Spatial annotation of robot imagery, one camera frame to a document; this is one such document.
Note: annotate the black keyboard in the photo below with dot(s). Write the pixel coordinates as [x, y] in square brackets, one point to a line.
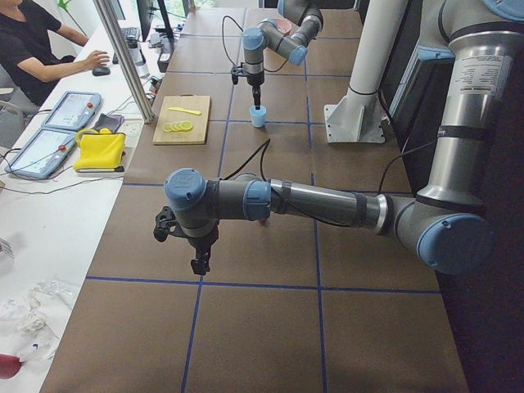
[128, 33]

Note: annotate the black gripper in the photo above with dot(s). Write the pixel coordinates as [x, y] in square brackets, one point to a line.
[202, 245]
[255, 82]

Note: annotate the teach pendant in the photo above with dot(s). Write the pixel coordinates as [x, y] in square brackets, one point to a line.
[73, 111]
[42, 155]

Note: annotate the aluminium frame post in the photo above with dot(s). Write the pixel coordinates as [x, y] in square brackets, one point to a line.
[112, 28]

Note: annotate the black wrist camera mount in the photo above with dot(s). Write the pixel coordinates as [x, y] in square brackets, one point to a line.
[237, 72]
[166, 225]

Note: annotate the pink bowl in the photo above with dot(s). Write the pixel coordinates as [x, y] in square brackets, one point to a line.
[284, 26]

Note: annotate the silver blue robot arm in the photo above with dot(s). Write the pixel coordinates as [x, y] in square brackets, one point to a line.
[305, 14]
[443, 224]

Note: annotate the lower teach pendant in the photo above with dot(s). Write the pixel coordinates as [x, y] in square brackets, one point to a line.
[42, 155]

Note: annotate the yellow cloth bag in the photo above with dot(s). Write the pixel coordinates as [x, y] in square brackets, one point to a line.
[100, 151]

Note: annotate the white camera stand pillar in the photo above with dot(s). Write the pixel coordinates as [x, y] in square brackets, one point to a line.
[357, 116]

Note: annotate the seated person black shirt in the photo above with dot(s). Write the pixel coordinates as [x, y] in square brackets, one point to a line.
[26, 53]

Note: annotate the upper teach pendant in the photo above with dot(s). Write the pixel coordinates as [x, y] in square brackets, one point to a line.
[73, 111]

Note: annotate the wooden cutting board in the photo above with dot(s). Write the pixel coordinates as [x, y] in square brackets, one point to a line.
[198, 134]

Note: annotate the black computer mouse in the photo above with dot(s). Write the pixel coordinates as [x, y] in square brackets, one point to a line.
[101, 70]

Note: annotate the crumpled white plastic wrap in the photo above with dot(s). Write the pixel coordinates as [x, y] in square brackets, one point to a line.
[33, 323]

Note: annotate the light blue cup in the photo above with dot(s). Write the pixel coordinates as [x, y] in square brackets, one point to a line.
[258, 116]

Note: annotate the yellow plastic knife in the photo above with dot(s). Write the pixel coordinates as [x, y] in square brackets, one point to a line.
[184, 110]

